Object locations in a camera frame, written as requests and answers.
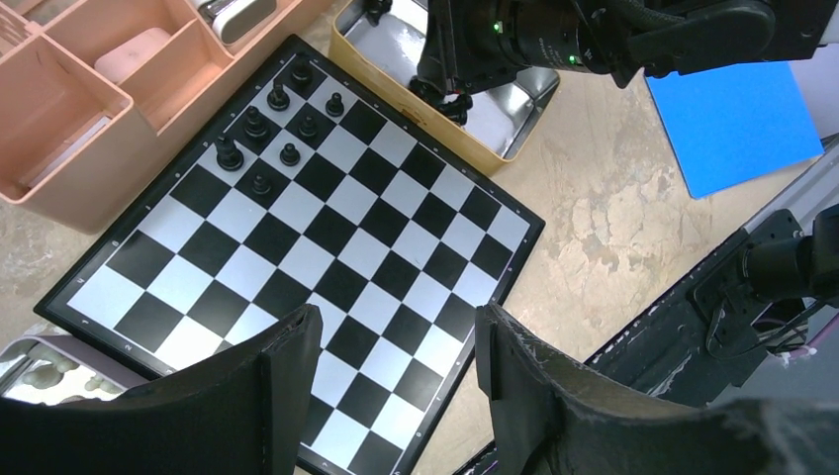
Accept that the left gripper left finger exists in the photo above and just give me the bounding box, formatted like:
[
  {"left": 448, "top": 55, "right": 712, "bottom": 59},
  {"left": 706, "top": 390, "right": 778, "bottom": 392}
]
[{"left": 1, "top": 304, "right": 323, "bottom": 474}]

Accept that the pile of white chess pieces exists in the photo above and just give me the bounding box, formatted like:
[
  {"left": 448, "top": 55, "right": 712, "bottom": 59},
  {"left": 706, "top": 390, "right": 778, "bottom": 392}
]
[{"left": 7, "top": 343, "right": 125, "bottom": 405}]

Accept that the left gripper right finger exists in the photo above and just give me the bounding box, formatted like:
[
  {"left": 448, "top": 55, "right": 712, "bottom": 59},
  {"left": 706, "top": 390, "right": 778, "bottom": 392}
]
[{"left": 475, "top": 304, "right": 838, "bottom": 474}]

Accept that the blue foam pad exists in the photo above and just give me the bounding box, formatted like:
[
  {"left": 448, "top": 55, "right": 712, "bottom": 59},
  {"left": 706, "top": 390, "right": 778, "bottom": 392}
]
[{"left": 646, "top": 62, "right": 824, "bottom": 199}]

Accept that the pink eraser block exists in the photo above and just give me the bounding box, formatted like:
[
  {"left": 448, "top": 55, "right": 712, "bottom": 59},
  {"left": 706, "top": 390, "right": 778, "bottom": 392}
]
[{"left": 94, "top": 27, "right": 171, "bottom": 84}]

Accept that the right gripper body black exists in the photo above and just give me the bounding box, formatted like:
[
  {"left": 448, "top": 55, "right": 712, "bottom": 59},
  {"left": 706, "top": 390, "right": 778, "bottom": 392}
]
[{"left": 409, "top": 0, "right": 592, "bottom": 100}]

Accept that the pile of black chess pieces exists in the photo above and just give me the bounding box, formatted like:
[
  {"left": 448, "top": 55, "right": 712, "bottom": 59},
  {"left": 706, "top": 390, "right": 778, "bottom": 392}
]
[{"left": 409, "top": 76, "right": 474, "bottom": 127}]

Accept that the silver metal tin tray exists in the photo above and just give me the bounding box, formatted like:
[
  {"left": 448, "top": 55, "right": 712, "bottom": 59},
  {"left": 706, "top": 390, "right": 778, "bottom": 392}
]
[{"left": 1, "top": 324, "right": 147, "bottom": 406}]

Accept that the white stapler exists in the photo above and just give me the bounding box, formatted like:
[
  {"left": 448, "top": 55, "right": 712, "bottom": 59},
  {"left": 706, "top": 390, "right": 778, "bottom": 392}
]
[{"left": 191, "top": 0, "right": 277, "bottom": 46}]

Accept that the peach plastic desk organizer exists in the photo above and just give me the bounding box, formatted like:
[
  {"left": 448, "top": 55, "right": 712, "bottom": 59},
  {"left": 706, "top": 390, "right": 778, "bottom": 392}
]
[{"left": 1, "top": 0, "right": 328, "bottom": 234}]

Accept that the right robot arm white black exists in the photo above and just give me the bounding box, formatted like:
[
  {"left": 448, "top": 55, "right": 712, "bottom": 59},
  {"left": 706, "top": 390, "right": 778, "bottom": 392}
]
[{"left": 409, "top": 0, "right": 838, "bottom": 101}]

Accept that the white staples box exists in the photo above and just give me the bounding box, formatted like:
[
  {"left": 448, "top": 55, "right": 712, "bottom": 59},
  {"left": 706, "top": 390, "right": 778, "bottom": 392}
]
[{"left": 19, "top": 115, "right": 112, "bottom": 189}]

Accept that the black white chess board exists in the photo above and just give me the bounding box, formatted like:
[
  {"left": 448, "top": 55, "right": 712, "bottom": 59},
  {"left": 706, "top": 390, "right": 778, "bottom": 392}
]
[{"left": 35, "top": 36, "right": 544, "bottom": 474}]

